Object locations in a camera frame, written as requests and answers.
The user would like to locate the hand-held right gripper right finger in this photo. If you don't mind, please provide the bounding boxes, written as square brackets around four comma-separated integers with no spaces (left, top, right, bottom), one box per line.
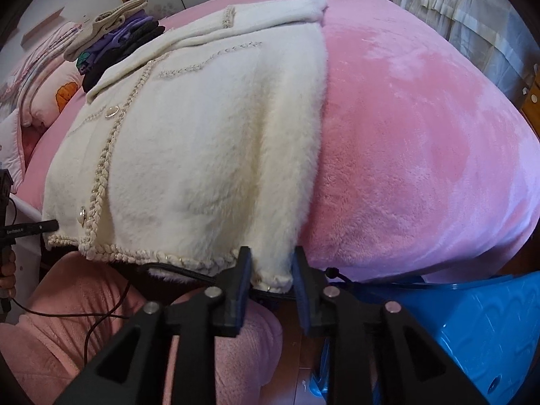
[292,247,486,405]

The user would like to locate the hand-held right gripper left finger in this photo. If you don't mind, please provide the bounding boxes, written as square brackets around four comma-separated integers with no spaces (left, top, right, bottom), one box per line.
[55,247,253,405]

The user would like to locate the white fluffy cardigan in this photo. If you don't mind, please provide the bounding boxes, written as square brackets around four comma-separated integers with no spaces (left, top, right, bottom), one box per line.
[42,0,330,294]

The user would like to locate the person's left hand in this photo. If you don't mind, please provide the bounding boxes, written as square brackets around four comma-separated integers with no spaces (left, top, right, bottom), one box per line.
[0,257,18,300]

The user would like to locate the pink printed pillow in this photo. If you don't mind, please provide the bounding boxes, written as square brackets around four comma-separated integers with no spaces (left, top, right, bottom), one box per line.
[0,107,26,182]

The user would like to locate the folded pink printed quilt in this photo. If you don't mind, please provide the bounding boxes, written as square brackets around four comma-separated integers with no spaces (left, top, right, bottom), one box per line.
[0,21,85,127]

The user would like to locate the blue plastic stool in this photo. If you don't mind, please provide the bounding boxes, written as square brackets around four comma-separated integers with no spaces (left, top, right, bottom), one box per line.
[310,270,540,405]

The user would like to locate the folded black garment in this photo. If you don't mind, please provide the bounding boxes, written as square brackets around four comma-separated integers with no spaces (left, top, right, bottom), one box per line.
[82,25,166,92]

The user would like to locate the pink fleece bed blanket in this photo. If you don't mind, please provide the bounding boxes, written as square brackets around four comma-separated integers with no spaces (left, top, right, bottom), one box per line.
[25,0,540,283]

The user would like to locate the folded beige knitted sweater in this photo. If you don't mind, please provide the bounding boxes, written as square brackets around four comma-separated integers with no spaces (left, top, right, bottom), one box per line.
[63,0,148,62]

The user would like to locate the folded purple garment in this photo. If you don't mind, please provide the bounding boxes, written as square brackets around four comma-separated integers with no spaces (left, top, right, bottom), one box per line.
[78,15,157,66]

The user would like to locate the wooden drawer cabinet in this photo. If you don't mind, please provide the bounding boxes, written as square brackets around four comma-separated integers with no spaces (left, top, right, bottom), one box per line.
[521,63,540,136]

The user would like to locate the white lace covered furniture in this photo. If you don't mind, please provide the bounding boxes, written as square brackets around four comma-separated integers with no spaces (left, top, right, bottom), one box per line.
[377,0,540,106]

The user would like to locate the wooden wall shelf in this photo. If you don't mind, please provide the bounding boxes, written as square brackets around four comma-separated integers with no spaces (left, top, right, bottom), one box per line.
[21,10,62,45]

